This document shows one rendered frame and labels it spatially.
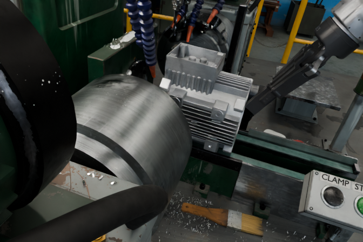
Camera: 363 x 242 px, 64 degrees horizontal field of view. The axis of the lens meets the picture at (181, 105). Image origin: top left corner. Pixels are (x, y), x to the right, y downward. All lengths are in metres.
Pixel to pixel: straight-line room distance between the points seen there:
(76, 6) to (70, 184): 0.50
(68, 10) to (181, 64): 0.28
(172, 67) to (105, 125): 0.32
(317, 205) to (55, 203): 0.39
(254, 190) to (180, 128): 0.35
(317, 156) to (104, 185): 0.66
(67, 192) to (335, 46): 0.47
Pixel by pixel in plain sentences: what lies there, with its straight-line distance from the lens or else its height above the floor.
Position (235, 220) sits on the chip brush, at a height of 0.81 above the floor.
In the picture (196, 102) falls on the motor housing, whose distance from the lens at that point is 0.66.
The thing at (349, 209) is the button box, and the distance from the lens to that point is 0.55.
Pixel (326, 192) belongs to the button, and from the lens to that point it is 0.53.
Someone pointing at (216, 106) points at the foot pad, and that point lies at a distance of 0.64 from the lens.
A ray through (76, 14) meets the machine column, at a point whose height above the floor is 1.19.
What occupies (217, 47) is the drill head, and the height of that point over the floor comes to 1.10.
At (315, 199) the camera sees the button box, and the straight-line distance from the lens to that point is 0.53.
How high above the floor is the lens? 1.40
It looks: 32 degrees down
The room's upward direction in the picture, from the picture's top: 9 degrees clockwise
